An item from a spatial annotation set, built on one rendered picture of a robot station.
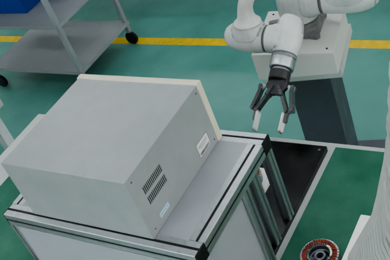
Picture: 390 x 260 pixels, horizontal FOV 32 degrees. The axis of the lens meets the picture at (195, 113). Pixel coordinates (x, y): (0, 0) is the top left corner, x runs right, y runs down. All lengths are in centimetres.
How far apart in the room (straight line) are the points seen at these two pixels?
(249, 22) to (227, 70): 185
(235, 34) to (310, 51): 33
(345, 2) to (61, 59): 265
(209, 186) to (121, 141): 26
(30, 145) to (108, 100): 25
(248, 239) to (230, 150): 25
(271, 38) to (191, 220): 91
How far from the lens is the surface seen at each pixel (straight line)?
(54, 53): 494
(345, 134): 303
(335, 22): 281
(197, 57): 454
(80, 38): 498
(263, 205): 197
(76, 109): 196
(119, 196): 168
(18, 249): 256
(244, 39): 249
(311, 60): 268
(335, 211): 216
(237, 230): 185
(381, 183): 63
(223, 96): 410
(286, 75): 241
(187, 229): 174
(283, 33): 244
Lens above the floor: 231
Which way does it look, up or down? 35 degrees down
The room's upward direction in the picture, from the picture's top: 23 degrees counter-clockwise
